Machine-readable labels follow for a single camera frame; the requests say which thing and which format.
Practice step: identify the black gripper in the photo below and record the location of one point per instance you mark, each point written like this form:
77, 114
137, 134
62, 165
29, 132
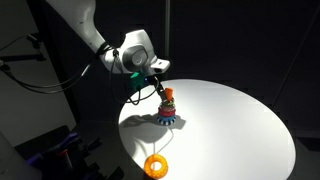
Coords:
151, 81

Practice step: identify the orange stacker post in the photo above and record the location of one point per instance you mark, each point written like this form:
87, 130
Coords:
169, 94

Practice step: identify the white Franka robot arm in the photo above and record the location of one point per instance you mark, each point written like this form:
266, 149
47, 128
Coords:
83, 20

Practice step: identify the grey vertical metal pole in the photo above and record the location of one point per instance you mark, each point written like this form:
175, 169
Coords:
167, 30

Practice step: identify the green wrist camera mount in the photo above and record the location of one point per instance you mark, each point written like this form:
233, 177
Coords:
136, 80

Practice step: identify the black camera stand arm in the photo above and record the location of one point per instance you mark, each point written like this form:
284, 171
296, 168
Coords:
20, 57

